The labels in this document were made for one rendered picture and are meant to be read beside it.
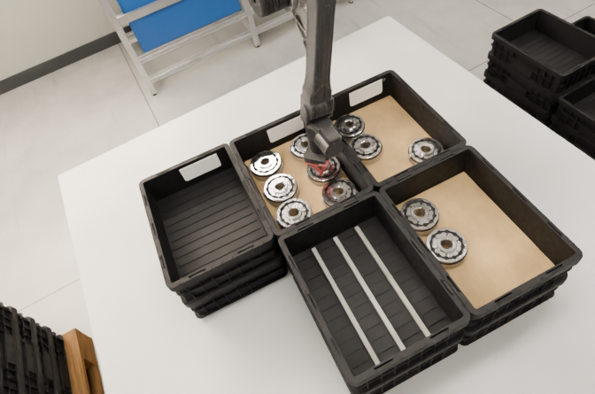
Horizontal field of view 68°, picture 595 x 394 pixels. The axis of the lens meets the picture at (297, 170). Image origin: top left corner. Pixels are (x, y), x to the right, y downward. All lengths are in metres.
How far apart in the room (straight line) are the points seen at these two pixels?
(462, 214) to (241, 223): 0.63
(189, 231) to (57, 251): 1.48
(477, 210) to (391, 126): 0.40
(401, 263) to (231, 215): 0.52
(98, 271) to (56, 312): 0.98
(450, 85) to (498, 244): 0.78
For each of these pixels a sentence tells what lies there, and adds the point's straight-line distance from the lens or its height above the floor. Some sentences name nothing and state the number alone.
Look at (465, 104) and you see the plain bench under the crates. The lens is 1.76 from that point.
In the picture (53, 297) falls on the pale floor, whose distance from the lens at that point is 2.62.
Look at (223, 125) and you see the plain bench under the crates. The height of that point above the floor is 0.70.
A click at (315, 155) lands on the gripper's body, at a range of 1.25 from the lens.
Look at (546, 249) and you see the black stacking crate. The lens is 1.26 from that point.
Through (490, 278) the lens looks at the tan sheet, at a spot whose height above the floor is 0.83.
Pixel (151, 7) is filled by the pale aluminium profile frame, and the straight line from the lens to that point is 3.00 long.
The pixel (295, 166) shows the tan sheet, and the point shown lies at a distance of 1.41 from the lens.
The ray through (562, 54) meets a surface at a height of 0.49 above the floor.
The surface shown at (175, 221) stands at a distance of 1.41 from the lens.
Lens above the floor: 1.91
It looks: 50 degrees down
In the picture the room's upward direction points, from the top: 15 degrees counter-clockwise
